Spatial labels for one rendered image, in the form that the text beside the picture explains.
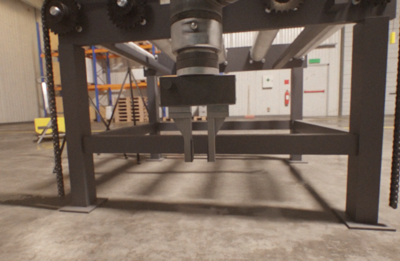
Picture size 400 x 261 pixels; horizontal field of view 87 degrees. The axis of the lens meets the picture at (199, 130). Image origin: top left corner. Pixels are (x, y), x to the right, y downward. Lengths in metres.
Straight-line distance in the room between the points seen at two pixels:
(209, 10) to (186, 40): 0.06
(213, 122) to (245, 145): 0.50
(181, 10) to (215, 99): 0.15
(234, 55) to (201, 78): 1.49
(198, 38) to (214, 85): 0.08
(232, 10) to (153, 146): 0.62
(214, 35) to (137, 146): 0.69
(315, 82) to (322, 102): 0.89
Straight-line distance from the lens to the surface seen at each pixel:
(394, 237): 1.03
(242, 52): 1.86
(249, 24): 0.92
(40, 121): 5.51
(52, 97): 1.14
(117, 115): 9.37
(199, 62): 0.36
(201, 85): 0.37
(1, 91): 12.84
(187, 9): 0.38
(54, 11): 1.13
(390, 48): 11.75
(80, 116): 1.09
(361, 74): 0.96
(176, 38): 0.38
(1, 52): 13.18
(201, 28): 0.37
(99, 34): 1.09
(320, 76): 10.51
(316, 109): 10.41
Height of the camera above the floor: 0.45
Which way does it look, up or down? 6 degrees down
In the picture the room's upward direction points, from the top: 2 degrees counter-clockwise
